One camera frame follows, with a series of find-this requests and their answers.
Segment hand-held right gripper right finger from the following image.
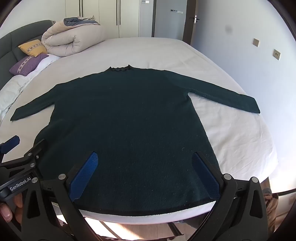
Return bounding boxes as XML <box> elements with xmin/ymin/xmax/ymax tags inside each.
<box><xmin>192</xmin><ymin>152</ymin><xmax>275</xmax><ymax>241</ymax></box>

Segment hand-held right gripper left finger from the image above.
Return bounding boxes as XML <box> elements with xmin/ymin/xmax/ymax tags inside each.
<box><xmin>16</xmin><ymin>151</ymin><xmax>100</xmax><ymax>241</ymax></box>

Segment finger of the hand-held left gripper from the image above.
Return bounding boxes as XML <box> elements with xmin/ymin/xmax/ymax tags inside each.
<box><xmin>22</xmin><ymin>138</ymin><xmax>48</xmax><ymax>168</ymax></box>
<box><xmin>0</xmin><ymin>135</ymin><xmax>21</xmax><ymax>161</ymax></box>

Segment dark green sweater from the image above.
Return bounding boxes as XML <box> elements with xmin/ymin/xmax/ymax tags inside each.
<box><xmin>10</xmin><ymin>64</ymin><xmax>261</xmax><ymax>216</ymax></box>

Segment person's left hand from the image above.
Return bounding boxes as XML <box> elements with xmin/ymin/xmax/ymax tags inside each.
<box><xmin>0</xmin><ymin>192</ymin><xmax>24</xmax><ymax>224</ymax></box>

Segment white bed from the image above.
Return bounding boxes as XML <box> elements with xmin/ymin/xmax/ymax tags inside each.
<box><xmin>0</xmin><ymin>37</ymin><xmax>278</xmax><ymax>225</ymax></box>

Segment purple patterned pillow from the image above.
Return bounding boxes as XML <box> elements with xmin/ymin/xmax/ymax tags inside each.
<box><xmin>9</xmin><ymin>53</ymin><xmax>49</xmax><ymax>76</ymax></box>

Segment white pillow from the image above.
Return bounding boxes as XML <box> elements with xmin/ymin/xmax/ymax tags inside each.
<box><xmin>35</xmin><ymin>54</ymin><xmax>62</xmax><ymax>73</ymax></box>

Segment yellow patterned pillow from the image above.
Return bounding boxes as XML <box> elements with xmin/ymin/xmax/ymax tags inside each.
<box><xmin>18</xmin><ymin>39</ymin><xmax>48</xmax><ymax>57</ymax></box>

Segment grey padded headboard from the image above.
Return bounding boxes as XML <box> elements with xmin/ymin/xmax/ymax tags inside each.
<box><xmin>0</xmin><ymin>20</ymin><xmax>56</xmax><ymax>91</ymax></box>

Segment beige folded comforter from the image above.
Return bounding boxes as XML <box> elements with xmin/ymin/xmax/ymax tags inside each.
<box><xmin>41</xmin><ymin>15</ymin><xmax>107</xmax><ymax>57</ymax></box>

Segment cream wardrobe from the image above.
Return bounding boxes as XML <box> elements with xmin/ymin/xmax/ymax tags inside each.
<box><xmin>65</xmin><ymin>0</ymin><xmax>140</xmax><ymax>39</ymax></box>

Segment grey door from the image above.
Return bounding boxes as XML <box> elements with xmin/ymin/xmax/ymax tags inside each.
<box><xmin>153</xmin><ymin>0</ymin><xmax>199</xmax><ymax>46</ymax></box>

